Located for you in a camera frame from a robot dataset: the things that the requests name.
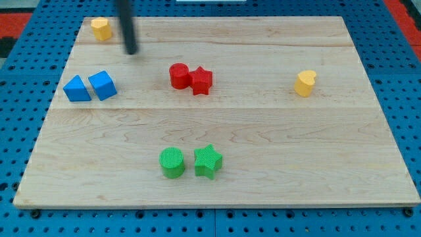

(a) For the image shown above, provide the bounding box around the light wooden board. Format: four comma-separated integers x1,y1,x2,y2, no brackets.
13,16,420,209

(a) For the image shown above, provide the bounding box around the yellow hexagon block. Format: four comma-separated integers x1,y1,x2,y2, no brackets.
91,17,112,41

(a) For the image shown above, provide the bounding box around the red star block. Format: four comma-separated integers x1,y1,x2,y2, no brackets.
189,66,213,95

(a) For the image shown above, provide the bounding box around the green star block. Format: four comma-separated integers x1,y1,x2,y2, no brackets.
194,144,223,180

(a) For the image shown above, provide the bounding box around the red cylinder block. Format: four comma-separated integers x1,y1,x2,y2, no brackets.
169,63,191,90

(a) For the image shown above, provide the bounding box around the green cylinder block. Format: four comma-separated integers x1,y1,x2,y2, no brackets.
159,147,185,179

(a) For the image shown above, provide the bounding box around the yellow heart block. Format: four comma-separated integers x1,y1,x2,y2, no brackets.
293,70,317,97

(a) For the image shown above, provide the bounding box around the blue cube block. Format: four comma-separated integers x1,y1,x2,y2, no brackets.
88,70,117,101

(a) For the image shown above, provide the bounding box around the blue triangle block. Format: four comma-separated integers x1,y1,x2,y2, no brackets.
63,75,91,102

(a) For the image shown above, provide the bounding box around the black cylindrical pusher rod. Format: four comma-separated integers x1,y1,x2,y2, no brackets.
115,0,138,55

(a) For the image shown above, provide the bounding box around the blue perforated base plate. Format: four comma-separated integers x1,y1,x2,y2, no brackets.
1,1,420,236

